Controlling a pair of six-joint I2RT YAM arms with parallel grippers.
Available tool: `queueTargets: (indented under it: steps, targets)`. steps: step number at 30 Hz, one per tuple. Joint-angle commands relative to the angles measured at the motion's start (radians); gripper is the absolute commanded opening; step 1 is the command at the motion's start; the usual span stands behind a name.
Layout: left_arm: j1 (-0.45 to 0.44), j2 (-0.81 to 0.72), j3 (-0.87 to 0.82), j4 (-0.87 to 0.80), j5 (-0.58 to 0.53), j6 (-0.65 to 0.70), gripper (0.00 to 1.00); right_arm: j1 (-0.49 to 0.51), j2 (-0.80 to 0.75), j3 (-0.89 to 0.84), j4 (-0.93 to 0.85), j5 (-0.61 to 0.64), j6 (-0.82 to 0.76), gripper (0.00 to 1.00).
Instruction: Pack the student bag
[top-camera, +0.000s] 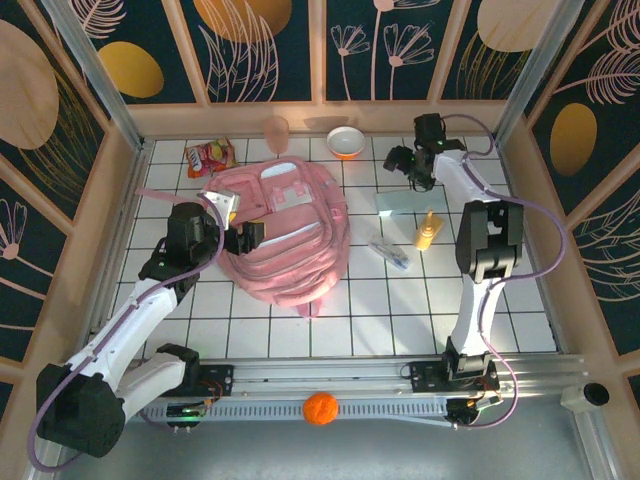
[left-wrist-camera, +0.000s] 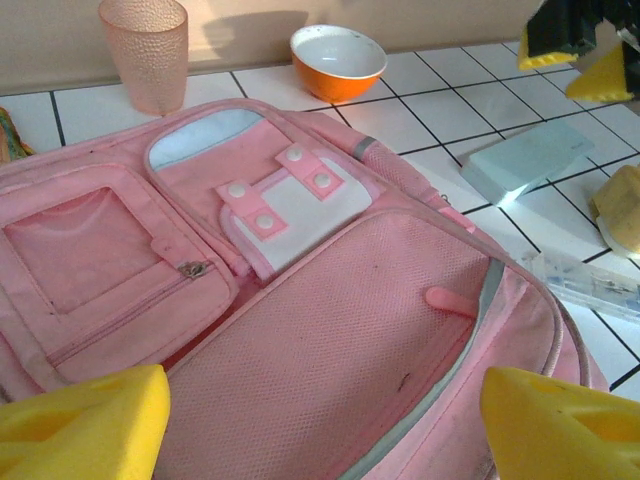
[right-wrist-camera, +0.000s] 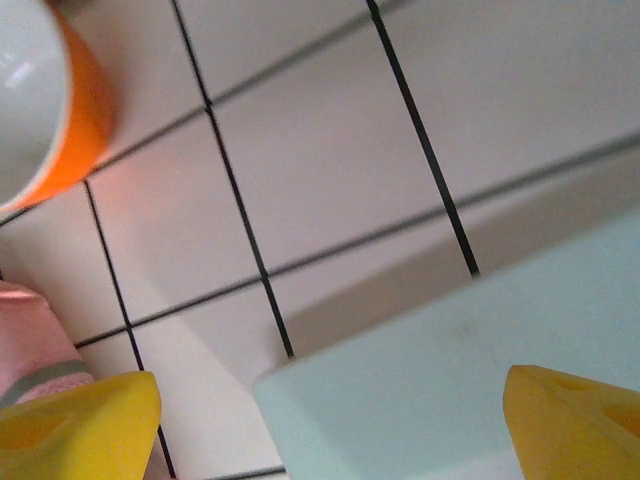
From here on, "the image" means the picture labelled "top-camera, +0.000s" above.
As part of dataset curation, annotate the light blue case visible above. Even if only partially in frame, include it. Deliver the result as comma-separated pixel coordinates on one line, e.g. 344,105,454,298
374,191,449,217

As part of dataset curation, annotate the pink backpack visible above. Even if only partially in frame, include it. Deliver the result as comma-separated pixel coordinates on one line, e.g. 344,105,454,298
137,156,354,319

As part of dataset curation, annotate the yellow glue bottle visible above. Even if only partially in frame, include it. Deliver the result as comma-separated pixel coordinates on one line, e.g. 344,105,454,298
413,209,445,251

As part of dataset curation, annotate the clear pen pouch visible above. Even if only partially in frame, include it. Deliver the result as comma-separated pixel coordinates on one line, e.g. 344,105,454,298
368,234,414,271

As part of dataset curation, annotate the white orange bowl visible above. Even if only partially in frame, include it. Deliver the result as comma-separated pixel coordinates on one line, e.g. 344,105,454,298
327,126,365,160

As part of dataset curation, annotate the red snack packet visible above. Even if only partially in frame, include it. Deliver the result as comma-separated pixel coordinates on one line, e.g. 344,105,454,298
184,137,240,180

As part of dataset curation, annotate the pink plastic cup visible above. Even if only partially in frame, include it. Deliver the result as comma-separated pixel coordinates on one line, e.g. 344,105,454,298
263,115,290,154

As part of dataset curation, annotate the orange ball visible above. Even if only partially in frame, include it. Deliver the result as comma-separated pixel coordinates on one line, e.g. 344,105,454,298
302,392,340,426

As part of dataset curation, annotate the black electronics board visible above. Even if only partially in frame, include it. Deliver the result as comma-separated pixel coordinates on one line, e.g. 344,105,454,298
446,394,503,431
166,399,207,431

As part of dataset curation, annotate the white block black knob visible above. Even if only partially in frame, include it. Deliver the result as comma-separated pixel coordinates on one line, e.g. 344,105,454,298
559,382,611,412

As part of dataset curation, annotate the aluminium side rail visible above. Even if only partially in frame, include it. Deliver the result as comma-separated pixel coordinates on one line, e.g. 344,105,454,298
494,134,571,354

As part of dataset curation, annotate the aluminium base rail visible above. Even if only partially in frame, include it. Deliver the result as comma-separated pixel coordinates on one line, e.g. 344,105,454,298
119,353,590,401

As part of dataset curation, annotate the aluminium corner post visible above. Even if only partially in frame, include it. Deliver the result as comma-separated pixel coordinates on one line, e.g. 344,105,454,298
39,0,146,151
492,0,582,146

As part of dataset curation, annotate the slotted grey cable duct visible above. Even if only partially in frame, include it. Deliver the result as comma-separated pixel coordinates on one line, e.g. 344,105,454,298
122,401,451,426

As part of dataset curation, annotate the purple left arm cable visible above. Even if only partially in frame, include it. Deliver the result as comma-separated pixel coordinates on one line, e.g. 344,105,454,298
27,193,226,474

